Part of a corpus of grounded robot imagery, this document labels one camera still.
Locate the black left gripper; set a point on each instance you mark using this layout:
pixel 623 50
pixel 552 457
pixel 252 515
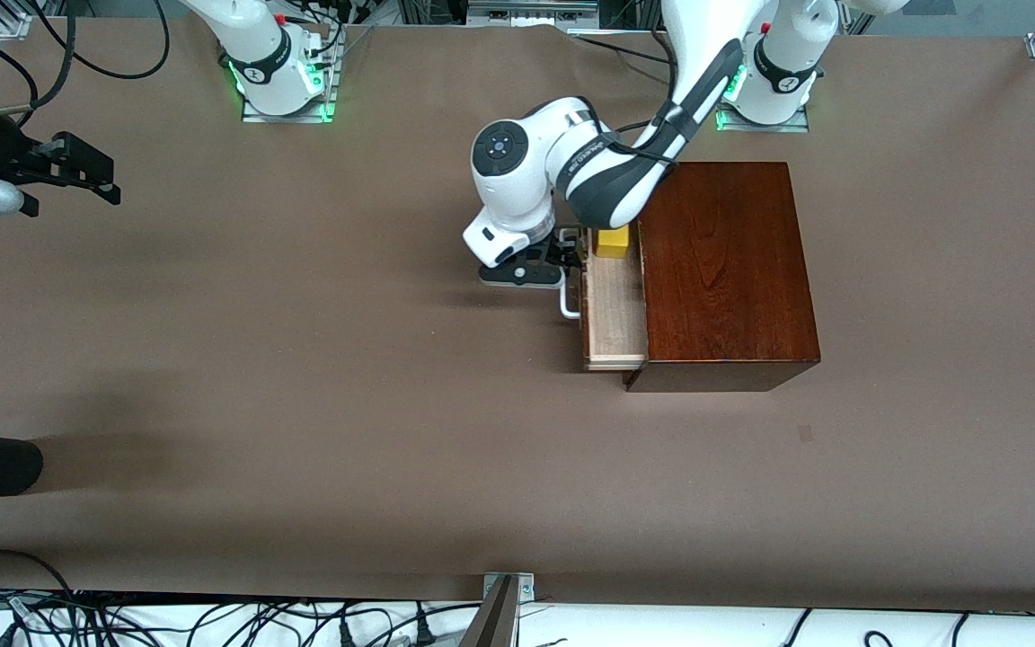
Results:
pixel 561 246

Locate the yellow block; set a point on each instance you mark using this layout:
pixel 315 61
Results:
pixel 612 243

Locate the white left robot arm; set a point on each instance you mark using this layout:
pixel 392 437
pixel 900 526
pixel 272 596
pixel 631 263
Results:
pixel 526 180

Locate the dark wooden drawer cabinet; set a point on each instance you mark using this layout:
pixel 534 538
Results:
pixel 724 270

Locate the grey rack device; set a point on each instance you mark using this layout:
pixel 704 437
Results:
pixel 526 13

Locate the brown paper table cover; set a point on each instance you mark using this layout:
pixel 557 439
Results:
pixel 302 359

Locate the black power plug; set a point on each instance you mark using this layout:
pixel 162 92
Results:
pixel 425 633
pixel 347 636

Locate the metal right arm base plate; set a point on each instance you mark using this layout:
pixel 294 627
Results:
pixel 257 115

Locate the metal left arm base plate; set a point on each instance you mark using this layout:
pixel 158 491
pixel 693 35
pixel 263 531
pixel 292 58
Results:
pixel 796 126

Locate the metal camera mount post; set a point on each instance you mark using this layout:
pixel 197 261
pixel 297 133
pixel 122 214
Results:
pixel 504 602

